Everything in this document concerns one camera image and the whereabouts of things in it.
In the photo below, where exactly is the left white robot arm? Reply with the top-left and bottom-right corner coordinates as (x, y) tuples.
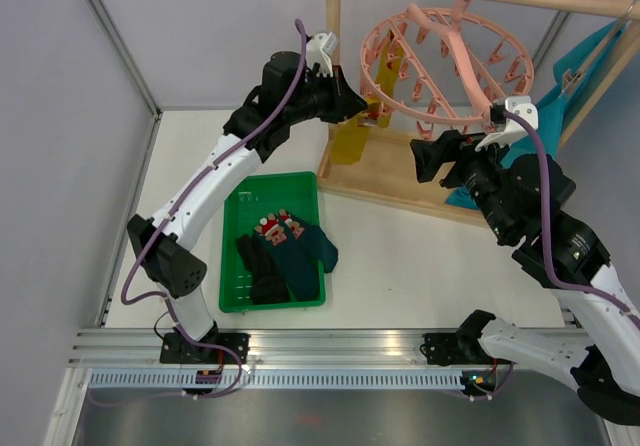
(127, 50), (366, 363)

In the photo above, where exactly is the yellow sock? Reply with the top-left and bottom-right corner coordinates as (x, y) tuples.
(330, 99), (373, 165)
(369, 31), (404, 129)

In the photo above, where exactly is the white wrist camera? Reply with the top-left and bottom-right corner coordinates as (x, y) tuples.
(475, 95), (539, 151)
(306, 31), (339, 77)

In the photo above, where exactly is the metal clip hanger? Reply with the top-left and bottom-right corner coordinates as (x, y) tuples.
(562, 0), (638, 94)

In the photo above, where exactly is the wooden clothes rack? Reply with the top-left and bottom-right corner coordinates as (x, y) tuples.
(317, 0), (639, 224)

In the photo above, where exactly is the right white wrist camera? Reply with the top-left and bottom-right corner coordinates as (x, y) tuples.
(475, 95), (539, 151)

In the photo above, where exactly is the aluminium mounting rail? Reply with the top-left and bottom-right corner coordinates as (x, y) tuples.
(68, 329), (586, 367)

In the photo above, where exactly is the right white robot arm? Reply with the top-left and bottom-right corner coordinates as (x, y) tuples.
(410, 130), (639, 426)

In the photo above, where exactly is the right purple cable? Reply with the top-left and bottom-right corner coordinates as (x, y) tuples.
(502, 110), (640, 332)

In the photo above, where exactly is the green plastic tray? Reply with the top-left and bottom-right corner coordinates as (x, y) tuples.
(219, 171), (326, 313)

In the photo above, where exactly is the christmas pattern sock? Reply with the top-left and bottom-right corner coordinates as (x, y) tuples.
(254, 213), (319, 302)

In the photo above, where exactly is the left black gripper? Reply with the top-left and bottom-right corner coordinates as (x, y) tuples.
(286, 66), (368, 126)

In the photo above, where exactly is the teal cloth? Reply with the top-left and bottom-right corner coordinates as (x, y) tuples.
(445, 21), (626, 210)

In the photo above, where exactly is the dark teal sock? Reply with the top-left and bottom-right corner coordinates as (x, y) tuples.
(279, 209), (339, 274)

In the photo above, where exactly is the pink round clip hanger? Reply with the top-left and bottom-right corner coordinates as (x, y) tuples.
(360, 0), (534, 140)

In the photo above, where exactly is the slotted cable duct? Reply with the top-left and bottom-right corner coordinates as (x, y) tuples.
(89, 368), (463, 391)

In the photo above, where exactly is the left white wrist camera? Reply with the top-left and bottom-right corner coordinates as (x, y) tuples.
(306, 31), (339, 77)

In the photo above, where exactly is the black sock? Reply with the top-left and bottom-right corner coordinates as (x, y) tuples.
(235, 235), (291, 305)

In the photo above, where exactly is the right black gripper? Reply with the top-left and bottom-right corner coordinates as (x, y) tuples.
(410, 127), (519, 240)

